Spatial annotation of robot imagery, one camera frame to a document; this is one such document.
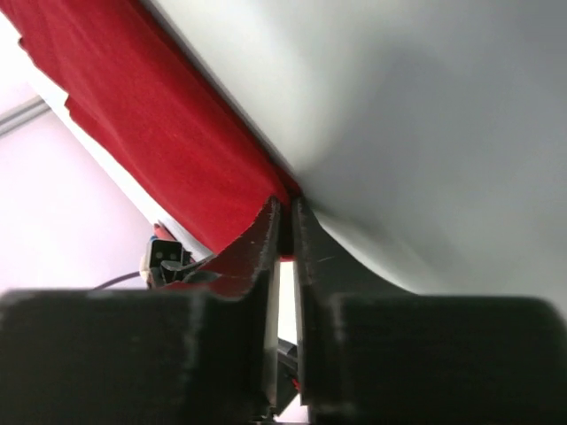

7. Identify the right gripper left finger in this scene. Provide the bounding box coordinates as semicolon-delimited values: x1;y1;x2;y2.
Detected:
1;199;281;424

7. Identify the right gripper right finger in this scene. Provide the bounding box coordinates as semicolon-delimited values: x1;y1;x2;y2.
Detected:
291;199;566;424

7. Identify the dark red t-shirt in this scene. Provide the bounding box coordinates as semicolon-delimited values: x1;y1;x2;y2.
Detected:
1;1;299;252

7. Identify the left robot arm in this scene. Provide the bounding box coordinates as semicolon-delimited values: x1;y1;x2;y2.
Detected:
139;223;213;290

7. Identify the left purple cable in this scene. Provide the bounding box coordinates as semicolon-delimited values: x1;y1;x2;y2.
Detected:
89;272;147;290

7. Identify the aluminium frame rail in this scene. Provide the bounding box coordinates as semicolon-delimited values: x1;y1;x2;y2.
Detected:
0;97;50;137

